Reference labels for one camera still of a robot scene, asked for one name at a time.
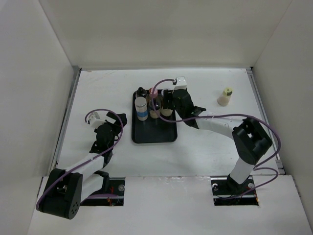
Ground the small black round cap bottle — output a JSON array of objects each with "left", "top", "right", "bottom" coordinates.
[{"left": 149, "top": 98, "right": 162, "bottom": 119}]

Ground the black cap grinder bottle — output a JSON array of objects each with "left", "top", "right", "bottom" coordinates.
[{"left": 161, "top": 105, "right": 173, "bottom": 117}]

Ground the blue label white bead bottle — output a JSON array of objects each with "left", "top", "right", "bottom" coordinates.
[{"left": 134, "top": 97, "right": 148, "bottom": 121}]

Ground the black pump cap spice bottle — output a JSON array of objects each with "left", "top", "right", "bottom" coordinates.
[{"left": 135, "top": 87, "right": 148, "bottom": 99}]

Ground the yellow cap spice bottle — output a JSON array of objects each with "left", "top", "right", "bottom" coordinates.
[{"left": 217, "top": 88, "right": 233, "bottom": 106}]

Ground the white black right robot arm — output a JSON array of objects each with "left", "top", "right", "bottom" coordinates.
[{"left": 162, "top": 89, "right": 272, "bottom": 194}]

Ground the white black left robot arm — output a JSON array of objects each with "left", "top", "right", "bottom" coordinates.
[{"left": 36, "top": 109, "right": 127, "bottom": 219}]

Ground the pink cap spice bottle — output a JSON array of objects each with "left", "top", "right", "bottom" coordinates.
[{"left": 148, "top": 88, "right": 158, "bottom": 101}]

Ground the black plastic tray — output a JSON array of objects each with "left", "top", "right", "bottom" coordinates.
[{"left": 131, "top": 92, "right": 178, "bottom": 144}]

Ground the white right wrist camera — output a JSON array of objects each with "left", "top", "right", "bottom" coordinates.
[{"left": 173, "top": 76, "right": 187, "bottom": 91}]

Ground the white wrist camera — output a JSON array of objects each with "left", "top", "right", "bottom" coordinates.
[
  {"left": 173, "top": 76, "right": 187, "bottom": 91},
  {"left": 88, "top": 112, "right": 105, "bottom": 129}
]

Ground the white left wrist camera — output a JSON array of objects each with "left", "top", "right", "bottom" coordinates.
[{"left": 88, "top": 112, "right": 105, "bottom": 129}]

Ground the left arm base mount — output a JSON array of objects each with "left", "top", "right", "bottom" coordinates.
[{"left": 81, "top": 178, "right": 125, "bottom": 207}]

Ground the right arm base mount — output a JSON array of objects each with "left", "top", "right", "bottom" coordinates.
[{"left": 211, "top": 176, "right": 259, "bottom": 206}]

